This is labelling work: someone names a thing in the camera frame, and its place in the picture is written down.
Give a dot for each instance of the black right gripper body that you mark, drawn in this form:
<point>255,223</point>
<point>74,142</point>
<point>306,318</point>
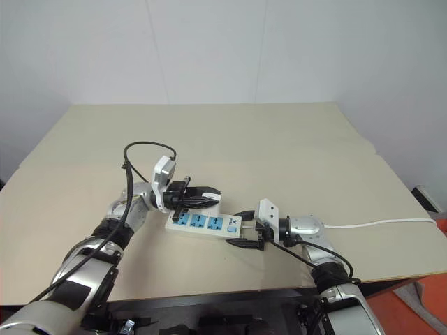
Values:
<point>264,235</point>

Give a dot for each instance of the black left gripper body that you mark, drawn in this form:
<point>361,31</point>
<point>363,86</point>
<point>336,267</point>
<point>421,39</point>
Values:
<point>178,195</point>

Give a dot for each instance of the white charger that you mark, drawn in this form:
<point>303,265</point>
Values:
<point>212,196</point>

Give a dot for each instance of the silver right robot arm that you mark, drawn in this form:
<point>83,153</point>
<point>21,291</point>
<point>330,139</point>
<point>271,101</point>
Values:
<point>311,227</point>

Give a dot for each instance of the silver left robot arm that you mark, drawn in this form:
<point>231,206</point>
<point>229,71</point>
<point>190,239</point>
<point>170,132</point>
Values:
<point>87,275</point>

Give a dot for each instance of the white power strip blue sockets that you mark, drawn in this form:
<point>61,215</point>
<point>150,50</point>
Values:
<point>199,223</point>

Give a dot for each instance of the grey cloth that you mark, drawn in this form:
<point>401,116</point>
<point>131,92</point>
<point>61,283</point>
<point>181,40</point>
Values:
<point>419,300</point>

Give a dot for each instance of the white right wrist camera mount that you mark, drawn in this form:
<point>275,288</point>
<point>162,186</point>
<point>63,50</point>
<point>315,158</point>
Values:
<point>269,213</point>

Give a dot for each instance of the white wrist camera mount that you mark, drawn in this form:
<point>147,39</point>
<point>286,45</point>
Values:
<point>269,213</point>
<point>162,174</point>

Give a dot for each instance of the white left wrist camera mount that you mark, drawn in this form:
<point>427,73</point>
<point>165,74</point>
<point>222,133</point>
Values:
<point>162,174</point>

